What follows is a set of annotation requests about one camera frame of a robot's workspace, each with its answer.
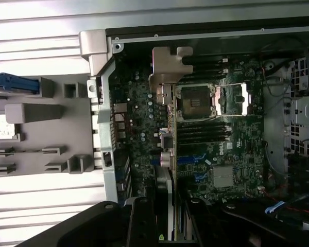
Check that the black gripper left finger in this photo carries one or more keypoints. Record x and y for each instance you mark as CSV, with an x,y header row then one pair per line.
x,y
141,226

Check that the silver drive cage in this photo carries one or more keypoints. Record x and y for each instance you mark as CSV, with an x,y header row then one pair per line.
x,y
304,108

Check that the green RAM stick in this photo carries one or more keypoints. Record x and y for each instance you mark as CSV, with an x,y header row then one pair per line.
x,y
23,153

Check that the CPU socket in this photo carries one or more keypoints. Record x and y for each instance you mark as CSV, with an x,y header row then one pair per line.
x,y
195,103

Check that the blue expansion slot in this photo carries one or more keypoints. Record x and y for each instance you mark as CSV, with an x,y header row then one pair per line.
x,y
190,160

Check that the blue disk caddy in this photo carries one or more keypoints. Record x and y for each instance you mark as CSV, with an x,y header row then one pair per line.
x,y
15,79

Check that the silver chipset heatsink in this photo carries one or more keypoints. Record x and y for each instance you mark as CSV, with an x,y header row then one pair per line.
x,y
223,177

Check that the metal socket cover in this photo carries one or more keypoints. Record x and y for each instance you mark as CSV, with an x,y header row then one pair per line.
x,y
244,100

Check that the black open PC case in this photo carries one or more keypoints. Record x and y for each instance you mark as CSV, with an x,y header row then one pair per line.
x,y
105,123

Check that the green motherboard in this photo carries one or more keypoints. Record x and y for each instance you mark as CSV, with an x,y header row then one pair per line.
x,y
221,154

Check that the grey parts rack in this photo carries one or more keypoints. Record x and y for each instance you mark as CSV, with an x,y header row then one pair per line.
x,y
41,133

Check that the silver CPU chip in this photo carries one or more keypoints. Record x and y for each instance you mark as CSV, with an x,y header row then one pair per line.
x,y
3,127

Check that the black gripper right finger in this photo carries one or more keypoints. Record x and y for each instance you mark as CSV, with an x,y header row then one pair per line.
x,y
203,226

